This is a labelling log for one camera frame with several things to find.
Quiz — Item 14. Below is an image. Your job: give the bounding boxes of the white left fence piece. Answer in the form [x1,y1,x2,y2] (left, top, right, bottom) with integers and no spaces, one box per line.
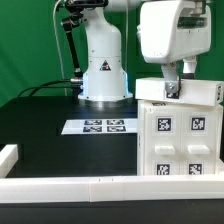
[0,144,18,179]

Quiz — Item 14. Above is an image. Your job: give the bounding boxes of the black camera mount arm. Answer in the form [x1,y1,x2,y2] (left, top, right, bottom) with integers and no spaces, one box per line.
[54,0,108,77]

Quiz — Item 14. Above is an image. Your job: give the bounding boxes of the grey hanging cable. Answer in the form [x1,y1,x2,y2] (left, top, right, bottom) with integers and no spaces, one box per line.
[52,0,68,97]

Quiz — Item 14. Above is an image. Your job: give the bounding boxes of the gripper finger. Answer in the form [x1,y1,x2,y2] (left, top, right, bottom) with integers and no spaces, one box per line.
[182,56,197,79]
[161,62,181,99]

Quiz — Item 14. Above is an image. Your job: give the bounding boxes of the white front fence rail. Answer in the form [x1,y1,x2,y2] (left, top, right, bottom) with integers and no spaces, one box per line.
[0,175,224,203]

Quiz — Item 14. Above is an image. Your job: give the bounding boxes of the white cabinet body box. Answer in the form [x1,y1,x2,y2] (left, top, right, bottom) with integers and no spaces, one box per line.
[137,100,224,176]

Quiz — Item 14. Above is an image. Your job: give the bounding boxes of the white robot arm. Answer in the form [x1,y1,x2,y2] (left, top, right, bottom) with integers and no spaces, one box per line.
[80,0,211,102]

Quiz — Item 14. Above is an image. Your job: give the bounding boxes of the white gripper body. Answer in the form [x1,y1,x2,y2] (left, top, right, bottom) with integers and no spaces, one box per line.
[138,0,211,64]

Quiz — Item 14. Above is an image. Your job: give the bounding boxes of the white cabinet top block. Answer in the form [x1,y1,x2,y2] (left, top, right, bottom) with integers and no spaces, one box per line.
[135,77,224,106]

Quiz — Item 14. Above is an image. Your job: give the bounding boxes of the black cables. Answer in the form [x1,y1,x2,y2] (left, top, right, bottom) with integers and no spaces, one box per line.
[17,77,84,98]

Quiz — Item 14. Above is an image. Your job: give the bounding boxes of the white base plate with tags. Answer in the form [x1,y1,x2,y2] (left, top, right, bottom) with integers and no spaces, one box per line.
[61,118,137,135]

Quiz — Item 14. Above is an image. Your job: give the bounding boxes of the white cabinet door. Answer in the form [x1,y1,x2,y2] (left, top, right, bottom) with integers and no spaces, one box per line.
[144,109,181,175]
[180,106,222,175]

